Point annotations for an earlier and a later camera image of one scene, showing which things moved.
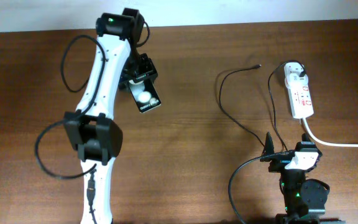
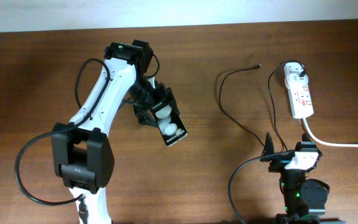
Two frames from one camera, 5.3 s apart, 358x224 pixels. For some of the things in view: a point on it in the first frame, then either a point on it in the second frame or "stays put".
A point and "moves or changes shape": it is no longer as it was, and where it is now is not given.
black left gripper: x=148 y=70 → x=165 y=94
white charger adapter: x=295 y=81 stays put
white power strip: x=299 y=96 stays put
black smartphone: x=145 y=94 moves or changes shape
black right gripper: x=279 y=162 stays put
